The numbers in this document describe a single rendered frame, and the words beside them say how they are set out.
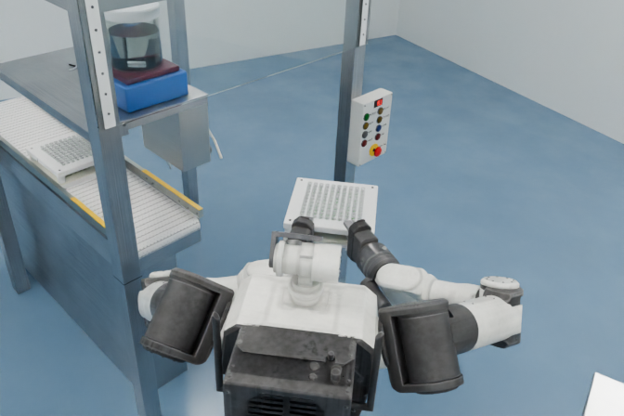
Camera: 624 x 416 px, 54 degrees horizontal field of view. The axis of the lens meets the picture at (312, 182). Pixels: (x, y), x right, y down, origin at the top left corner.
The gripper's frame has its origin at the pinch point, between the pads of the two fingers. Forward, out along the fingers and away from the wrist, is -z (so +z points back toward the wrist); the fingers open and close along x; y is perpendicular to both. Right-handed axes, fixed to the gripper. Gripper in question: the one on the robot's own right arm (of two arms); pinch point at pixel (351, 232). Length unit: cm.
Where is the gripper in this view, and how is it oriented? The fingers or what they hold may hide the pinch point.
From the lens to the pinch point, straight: 163.0
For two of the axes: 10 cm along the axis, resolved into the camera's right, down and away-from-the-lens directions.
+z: 4.2, 5.0, -7.6
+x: -0.3, 8.4, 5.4
